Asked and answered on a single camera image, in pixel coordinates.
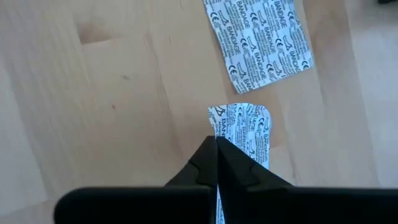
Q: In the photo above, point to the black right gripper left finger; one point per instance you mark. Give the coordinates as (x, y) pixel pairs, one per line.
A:
(140, 205)

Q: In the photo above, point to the white printed bandage wrapper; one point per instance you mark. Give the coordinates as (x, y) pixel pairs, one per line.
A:
(261, 40)
(245, 124)

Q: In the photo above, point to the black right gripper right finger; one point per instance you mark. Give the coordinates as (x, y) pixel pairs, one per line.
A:
(295, 205)

